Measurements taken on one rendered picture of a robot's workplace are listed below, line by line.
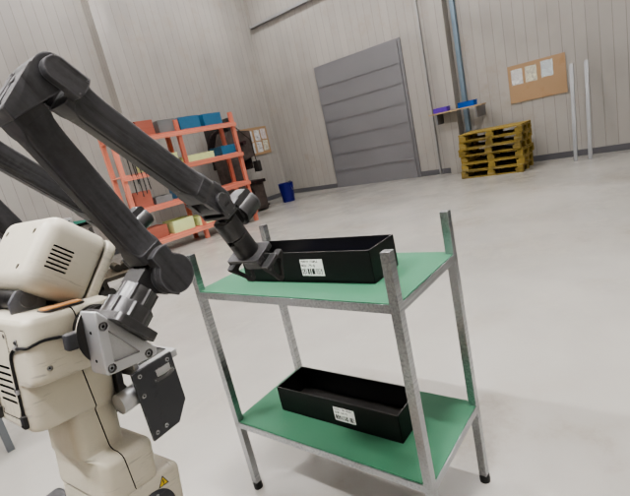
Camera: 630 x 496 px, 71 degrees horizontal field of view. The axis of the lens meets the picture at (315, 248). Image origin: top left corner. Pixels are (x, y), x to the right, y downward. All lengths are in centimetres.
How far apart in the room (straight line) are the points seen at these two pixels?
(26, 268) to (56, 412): 28
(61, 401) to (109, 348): 20
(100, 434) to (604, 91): 980
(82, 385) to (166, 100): 1075
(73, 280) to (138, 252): 16
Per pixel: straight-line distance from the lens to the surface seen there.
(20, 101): 80
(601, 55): 1013
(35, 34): 1066
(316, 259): 148
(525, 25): 1038
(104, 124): 87
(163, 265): 86
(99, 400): 104
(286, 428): 190
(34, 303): 97
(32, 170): 126
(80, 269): 96
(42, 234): 95
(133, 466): 108
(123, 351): 85
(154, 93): 1143
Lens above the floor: 142
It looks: 14 degrees down
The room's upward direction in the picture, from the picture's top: 13 degrees counter-clockwise
